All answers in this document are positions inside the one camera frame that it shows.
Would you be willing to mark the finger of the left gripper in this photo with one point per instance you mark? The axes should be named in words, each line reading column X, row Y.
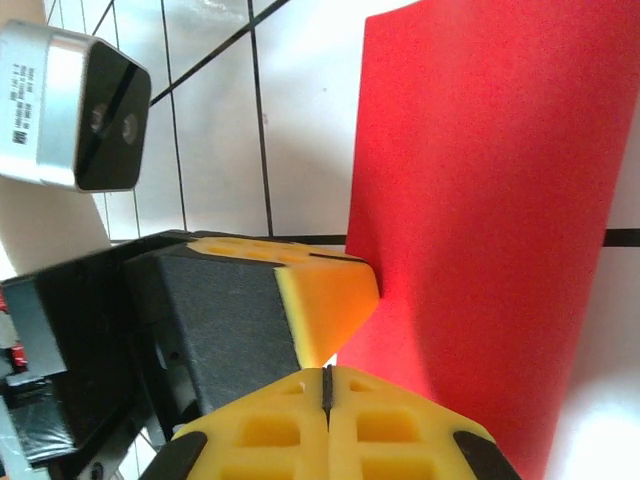
column 260, row 245
column 240, row 320

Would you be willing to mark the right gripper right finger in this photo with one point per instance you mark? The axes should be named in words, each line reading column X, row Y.
column 390, row 430

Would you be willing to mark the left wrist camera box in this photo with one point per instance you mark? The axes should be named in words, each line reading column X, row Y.
column 50, row 110

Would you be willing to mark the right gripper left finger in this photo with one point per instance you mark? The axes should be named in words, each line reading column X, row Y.
column 270, row 430

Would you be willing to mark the red square paper sheet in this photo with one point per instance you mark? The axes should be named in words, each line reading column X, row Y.
column 475, row 200

